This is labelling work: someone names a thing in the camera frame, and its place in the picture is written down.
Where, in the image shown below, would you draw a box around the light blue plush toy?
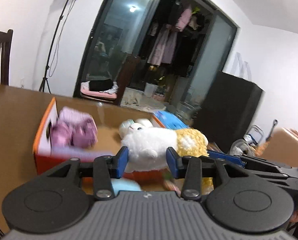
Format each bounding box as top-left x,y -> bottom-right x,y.
111,178 -> 142,196

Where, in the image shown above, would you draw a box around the white and yellow plush toy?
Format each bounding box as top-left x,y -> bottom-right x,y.
121,122 -> 209,185

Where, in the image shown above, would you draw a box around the pink fabric bundle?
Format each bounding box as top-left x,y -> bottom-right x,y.
57,106 -> 97,135
50,123 -> 97,148

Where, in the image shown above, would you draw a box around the purple cloth bundle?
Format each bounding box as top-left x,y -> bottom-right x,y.
50,146 -> 114,162

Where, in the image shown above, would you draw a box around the translucent white plastic bundle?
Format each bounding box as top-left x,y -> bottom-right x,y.
119,119 -> 134,139

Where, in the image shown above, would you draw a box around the white foam roll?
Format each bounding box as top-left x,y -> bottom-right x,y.
135,119 -> 153,127

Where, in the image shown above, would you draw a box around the operator hand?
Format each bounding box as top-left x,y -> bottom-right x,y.
290,210 -> 298,223

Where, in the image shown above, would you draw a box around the snack wrapper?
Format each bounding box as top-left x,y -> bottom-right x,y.
162,172 -> 181,196

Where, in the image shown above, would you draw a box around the silver metal device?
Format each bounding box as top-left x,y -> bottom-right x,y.
229,139 -> 256,157

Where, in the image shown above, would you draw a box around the brown cardboard box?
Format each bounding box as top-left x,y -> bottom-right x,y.
260,128 -> 298,167

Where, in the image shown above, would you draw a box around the red cardboard box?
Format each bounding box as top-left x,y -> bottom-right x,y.
32,96 -> 179,196

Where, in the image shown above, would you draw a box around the blue tissue package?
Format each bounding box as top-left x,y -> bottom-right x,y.
151,111 -> 189,130

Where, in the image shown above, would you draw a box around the pink cushioned chair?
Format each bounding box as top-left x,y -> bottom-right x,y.
79,54 -> 141,106

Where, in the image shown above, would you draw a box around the hanging pink clothes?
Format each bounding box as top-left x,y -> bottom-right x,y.
147,5 -> 192,66

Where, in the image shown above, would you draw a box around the dark glass sliding door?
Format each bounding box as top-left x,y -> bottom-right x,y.
73,0 -> 238,107

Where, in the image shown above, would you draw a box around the light stand with lamp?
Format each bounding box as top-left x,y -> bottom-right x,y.
38,0 -> 77,94

